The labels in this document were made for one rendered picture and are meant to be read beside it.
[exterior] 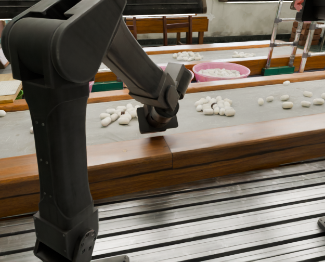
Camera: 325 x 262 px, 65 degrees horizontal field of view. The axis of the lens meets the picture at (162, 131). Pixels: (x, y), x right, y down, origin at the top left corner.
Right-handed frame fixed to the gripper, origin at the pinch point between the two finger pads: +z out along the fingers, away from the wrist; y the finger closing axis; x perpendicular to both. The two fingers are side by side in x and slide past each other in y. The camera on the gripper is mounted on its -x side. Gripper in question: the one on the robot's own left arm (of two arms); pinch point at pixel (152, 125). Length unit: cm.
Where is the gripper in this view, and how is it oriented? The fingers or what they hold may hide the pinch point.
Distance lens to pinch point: 75.0
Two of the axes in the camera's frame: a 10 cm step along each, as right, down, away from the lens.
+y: -9.6, 1.3, -2.3
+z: -2.1, 2.0, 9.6
